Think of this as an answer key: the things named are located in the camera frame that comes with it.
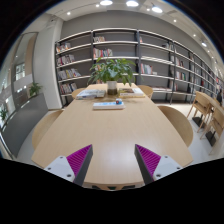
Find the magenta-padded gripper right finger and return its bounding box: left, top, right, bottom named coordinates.
left=134, top=144, right=183, bottom=185

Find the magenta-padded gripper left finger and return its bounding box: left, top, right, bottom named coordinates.
left=43, top=144, right=94, bottom=187

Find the round-backed wooden chair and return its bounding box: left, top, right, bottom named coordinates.
left=31, top=109, right=64, bottom=150
left=137, top=84, right=155, bottom=100
left=156, top=104, right=195, bottom=148
left=71, top=87, right=87, bottom=100

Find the white power strip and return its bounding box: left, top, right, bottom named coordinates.
left=92, top=101, right=126, bottom=111

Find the yellow book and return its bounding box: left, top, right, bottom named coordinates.
left=118, top=93, right=146, bottom=99

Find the pale cover book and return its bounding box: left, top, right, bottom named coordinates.
left=75, top=88, right=106, bottom=101

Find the picture cover white book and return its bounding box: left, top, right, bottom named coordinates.
left=118, top=87, right=145, bottom=96

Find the group of wooden slat chairs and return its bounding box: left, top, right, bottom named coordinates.
left=185, top=90, right=224, bottom=156

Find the leafy background potted plant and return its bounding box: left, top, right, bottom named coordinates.
left=28, top=81, right=44, bottom=98

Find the small background potted plant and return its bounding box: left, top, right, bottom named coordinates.
left=0, top=107, right=8, bottom=123

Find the green potted plant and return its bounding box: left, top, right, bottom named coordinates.
left=87, top=57, right=137, bottom=96

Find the grey shelf unit with books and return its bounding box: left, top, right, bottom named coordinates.
left=54, top=27, right=224, bottom=106

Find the group of ceiling lights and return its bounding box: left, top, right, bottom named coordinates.
left=64, top=0, right=209, bottom=48

